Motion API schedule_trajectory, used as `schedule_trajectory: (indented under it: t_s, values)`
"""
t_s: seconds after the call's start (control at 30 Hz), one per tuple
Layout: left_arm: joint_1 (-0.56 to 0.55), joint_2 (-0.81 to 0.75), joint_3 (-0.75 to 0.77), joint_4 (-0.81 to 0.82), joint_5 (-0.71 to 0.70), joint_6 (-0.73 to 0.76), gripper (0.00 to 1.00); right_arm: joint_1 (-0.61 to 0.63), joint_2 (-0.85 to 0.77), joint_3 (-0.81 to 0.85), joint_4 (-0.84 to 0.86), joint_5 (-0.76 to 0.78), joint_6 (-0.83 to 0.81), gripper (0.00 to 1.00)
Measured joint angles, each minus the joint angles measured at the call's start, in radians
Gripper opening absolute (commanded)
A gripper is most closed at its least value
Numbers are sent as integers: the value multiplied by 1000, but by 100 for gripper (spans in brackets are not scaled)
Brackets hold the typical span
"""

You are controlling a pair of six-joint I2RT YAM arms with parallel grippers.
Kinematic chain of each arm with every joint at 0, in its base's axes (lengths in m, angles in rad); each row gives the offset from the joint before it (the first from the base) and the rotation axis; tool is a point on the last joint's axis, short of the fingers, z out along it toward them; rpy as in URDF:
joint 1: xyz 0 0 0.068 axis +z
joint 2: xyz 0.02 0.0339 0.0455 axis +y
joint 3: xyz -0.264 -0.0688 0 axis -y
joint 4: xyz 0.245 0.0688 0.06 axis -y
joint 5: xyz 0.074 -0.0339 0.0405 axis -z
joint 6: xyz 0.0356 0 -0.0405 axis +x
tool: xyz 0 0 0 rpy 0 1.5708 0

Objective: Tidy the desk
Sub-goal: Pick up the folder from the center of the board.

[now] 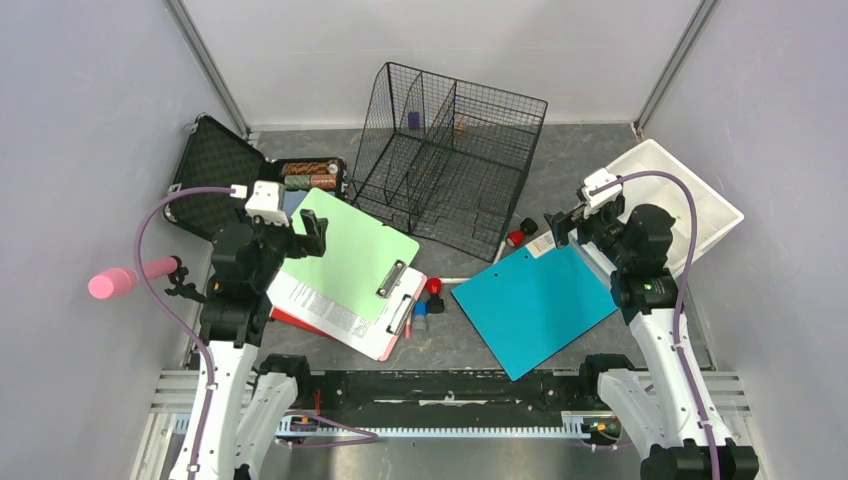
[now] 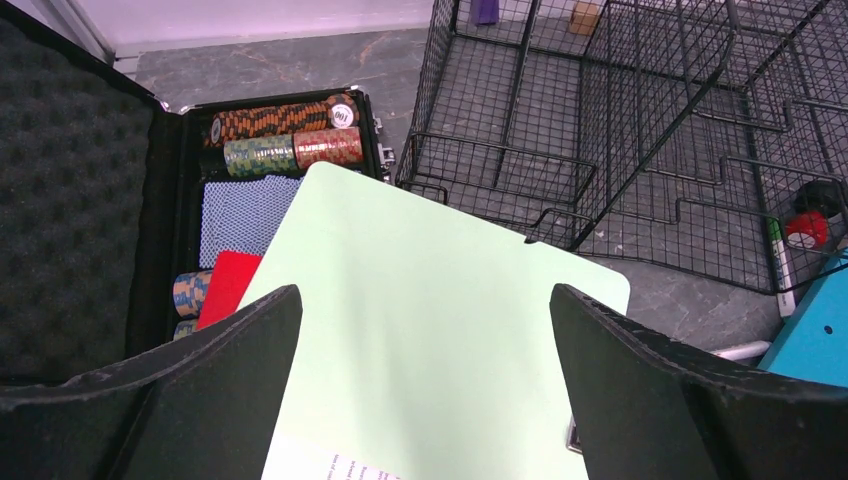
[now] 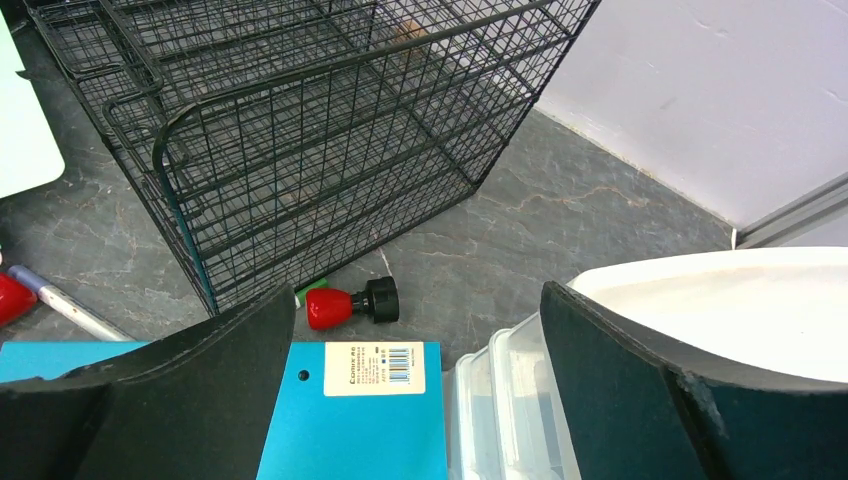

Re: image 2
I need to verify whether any blue tan chip stack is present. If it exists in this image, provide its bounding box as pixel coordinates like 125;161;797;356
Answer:
172;270;213;319

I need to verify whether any red chip stack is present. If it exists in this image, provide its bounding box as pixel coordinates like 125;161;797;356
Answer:
293;127;364;170

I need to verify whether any red clipboard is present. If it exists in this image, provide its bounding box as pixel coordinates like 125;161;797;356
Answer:
197;251;262;330

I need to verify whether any black wire mesh organizer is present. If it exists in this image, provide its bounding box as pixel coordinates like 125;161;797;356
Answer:
397;1;847;295

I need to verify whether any green white marker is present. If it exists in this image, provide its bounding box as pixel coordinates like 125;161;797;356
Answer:
766;217;796;320

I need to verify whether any purple small block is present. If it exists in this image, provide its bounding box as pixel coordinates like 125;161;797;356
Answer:
470;0;500;26

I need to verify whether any blue playing card deck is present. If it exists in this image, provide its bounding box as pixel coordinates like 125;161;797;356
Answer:
198;175;303;269

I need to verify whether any orange black chip stack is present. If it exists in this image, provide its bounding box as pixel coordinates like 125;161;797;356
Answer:
204;94;360;147

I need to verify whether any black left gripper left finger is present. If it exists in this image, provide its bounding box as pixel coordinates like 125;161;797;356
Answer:
1;285;303;479

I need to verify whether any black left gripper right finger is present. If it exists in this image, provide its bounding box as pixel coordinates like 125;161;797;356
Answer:
550;284;847;479

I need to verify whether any light green clipboard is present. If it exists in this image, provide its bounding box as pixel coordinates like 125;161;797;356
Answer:
242;163;630;479

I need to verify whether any green chip stack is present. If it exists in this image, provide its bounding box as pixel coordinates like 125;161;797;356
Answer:
223;134;299;177

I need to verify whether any black poker chip case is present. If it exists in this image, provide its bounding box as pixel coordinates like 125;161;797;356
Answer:
1;2;381;385

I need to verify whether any red black round stamp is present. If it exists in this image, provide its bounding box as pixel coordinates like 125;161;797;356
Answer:
785;180;842;250

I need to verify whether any white printed paper sheet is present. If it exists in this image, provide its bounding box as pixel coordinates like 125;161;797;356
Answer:
261;434;398;480

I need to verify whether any teal blue clipboard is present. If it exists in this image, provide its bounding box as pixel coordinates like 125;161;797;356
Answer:
759;250;847;387

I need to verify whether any small brown box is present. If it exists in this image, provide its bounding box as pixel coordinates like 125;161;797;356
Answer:
569;1;601;36

